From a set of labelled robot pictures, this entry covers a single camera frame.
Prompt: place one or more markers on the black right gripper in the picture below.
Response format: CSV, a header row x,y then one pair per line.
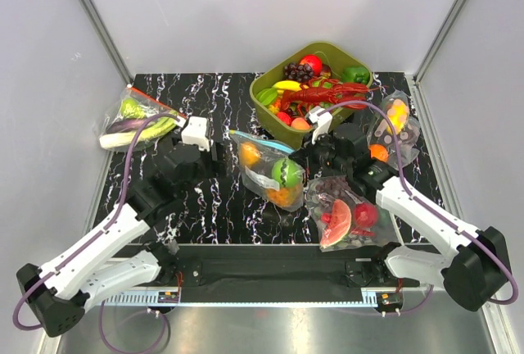
x,y
305,156

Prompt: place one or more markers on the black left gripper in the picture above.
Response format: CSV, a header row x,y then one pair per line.
x,y
216,168

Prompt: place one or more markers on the green fake melon ball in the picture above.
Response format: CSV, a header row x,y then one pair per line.
x,y
287,173

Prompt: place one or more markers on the yellow-orange fake fruit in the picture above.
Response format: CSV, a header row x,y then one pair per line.
x,y
249,154

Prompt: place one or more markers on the blue zip top bag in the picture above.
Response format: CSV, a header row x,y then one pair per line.
x,y
258,178

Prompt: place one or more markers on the orange netted fake fruit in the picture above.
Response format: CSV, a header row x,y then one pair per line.
x,y
284,197

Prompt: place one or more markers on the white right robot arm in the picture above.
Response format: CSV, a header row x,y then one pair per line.
x,y
470,264

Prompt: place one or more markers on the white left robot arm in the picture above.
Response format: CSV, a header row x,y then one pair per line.
x,y
57,294

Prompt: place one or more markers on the fake peach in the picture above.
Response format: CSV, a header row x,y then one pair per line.
x,y
301,124

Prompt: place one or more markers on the red fake lobster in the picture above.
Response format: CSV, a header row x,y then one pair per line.
x,y
318,91

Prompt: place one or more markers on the yellow fake banana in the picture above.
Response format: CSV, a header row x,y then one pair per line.
x,y
289,85

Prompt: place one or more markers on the fake watermelon slice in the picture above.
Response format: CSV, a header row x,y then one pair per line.
x,y
337,224

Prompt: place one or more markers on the bag with watermelon slice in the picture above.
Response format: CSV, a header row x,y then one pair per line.
x,y
320,196

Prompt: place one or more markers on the fake orange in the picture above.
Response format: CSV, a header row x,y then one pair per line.
x,y
379,152

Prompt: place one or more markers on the bag with corn and orange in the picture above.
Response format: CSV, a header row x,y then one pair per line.
x,y
405,126

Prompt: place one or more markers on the dark purple fake grapes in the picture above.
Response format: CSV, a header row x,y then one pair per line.
x,y
298,72

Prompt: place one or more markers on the red fake pomegranate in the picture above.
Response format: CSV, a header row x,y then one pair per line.
x,y
366,215

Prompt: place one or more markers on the red fake apple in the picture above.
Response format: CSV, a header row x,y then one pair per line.
x,y
313,62

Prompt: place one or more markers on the green fake bell pepper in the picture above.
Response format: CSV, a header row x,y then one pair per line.
x,y
355,74

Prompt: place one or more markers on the bag with fake vegetables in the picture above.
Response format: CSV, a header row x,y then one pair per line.
x,y
123,119

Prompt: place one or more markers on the olive green plastic bin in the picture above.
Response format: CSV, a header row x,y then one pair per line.
x,y
329,54

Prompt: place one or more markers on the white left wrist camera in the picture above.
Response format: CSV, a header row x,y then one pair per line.
x,y
196,133

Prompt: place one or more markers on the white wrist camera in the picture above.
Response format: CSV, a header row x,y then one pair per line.
x,y
196,133
320,120

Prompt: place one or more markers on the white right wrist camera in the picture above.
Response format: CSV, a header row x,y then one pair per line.
x,y
320,120

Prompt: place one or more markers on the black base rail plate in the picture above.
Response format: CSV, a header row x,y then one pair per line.
x,y
283,268

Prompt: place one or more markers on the white slotted cable duct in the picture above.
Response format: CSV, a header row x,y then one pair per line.
x,y
345,298

